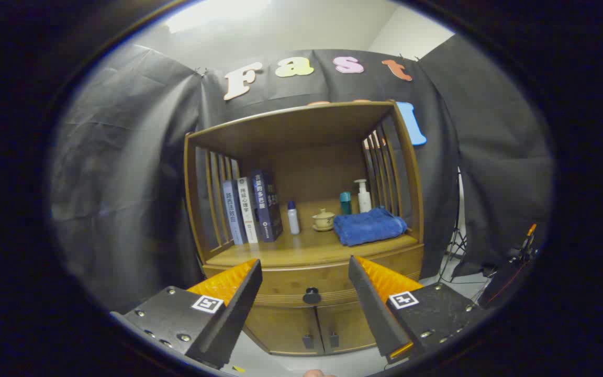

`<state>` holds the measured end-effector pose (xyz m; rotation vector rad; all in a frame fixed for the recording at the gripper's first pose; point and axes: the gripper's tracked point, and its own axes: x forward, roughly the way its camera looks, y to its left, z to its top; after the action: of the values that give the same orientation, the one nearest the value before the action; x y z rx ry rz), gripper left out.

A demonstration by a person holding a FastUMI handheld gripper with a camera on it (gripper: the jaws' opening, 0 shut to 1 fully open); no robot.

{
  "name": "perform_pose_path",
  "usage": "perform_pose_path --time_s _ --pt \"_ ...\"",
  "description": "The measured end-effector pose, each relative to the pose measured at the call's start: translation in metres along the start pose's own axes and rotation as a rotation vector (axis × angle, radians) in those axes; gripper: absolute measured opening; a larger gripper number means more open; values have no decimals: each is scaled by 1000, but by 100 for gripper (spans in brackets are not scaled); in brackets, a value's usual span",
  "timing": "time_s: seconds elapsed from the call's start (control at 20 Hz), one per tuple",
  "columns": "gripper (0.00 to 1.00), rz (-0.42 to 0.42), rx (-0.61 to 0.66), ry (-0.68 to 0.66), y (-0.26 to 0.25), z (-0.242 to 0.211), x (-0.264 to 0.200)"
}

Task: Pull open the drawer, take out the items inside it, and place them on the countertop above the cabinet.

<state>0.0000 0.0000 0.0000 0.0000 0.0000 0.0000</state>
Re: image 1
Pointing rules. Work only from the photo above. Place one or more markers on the light blue book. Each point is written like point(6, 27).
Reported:
point(233, 214)

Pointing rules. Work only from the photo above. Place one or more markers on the dark blue book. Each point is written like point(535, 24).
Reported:
point(265, 204)

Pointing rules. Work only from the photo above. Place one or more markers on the white pump bottle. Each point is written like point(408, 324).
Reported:
point(364, 201)

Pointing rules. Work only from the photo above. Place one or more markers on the black device with orange tip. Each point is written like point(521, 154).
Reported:
point(505, 283)

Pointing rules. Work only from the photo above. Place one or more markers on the white book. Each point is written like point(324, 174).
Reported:
point(247, 209)

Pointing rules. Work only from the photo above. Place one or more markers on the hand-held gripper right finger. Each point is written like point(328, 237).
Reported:
point(372, 309)

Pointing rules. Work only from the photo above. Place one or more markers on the black backdrop cloth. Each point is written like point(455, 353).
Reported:
point(123, 183)

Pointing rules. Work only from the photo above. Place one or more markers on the wooden countertop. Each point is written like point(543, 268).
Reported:
point(301, 248)

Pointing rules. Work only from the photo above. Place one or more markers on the blue towel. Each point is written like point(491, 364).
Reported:
point(367, 228)

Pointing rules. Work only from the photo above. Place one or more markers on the wooden cabinet door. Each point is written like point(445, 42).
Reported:
point(348, 327)
point(280, 327)

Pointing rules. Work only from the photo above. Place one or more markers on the white bottle with blue cap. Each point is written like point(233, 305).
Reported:
point(293, 220)

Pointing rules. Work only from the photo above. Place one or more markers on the wooden cabinet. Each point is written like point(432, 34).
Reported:
point(301, 131)

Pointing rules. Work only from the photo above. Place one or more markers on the beige lidded tea cup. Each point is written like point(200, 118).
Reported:
point(324, 220)

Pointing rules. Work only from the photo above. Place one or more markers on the teal bottle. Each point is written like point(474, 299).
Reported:
point(345, 201)

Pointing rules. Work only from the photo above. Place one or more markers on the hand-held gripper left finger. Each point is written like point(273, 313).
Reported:
point(238, 309)

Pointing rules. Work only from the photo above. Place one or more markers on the wooden drawer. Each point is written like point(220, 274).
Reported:
point(291, 283)

